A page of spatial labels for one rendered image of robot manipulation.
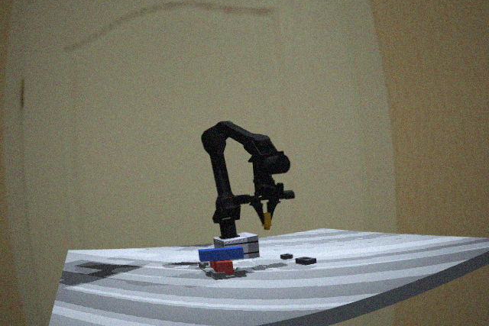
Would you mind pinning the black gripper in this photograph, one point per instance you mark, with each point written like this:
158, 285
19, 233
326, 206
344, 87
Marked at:
255, 200

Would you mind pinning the yellow block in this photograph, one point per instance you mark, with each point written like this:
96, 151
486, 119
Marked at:
267, 221

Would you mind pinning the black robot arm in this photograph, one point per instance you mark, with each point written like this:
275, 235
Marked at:
266, 159

